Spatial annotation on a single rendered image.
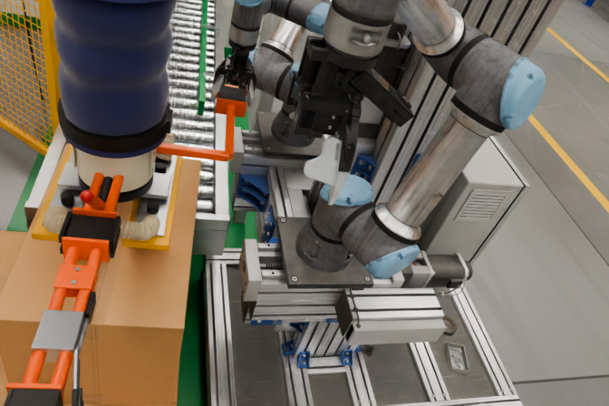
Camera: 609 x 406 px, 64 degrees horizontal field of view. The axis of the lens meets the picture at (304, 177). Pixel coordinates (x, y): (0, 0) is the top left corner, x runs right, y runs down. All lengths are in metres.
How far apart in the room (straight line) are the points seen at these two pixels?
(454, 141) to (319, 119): 0.41
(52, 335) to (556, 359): 2.52
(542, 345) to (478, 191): 1.66
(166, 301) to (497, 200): 0.93
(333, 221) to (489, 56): 0.48
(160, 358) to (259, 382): 0.74
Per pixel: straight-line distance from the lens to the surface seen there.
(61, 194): 1.25
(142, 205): 1.24
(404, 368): 2.20
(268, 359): 2.03
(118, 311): 1.22
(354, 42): 0.57
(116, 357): 1.32
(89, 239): 1.00
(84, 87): 1.02
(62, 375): 0.88
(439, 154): 0.98
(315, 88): 0.61
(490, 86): 0.94
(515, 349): 2.85
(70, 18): 0.95
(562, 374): 2.93
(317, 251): 1.21
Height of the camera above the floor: 1.96
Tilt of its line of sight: 39 degrees down
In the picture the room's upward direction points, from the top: 18 degrees clockwise
